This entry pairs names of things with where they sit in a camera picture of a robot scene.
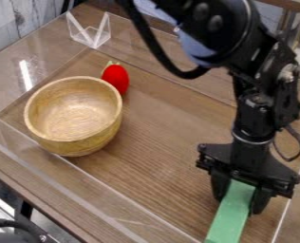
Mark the green rectangular stick block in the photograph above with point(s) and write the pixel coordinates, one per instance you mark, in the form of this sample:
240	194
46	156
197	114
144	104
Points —
232	214

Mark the clear acrylic front barrier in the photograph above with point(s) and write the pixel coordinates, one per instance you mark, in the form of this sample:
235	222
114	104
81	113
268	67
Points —
80	202

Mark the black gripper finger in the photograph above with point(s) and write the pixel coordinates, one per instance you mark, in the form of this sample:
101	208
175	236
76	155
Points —
261	197
220	184

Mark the clear acrylic corner bracket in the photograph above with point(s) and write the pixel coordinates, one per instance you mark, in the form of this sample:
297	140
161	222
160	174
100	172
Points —
90	36

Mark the metal table leg background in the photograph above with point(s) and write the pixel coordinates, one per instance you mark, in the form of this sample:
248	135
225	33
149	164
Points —
288	28

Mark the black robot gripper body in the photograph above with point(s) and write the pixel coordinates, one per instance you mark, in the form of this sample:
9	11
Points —
251	164

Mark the black table frame leg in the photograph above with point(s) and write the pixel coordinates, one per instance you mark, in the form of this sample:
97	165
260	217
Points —
22	216

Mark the brown wooden bowl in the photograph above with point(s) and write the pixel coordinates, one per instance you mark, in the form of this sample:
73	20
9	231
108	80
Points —
73	115

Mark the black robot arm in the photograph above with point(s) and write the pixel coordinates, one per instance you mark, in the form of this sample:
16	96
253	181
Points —
223	34

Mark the red toy strawberry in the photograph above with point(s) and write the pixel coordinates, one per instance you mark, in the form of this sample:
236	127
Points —
114	74

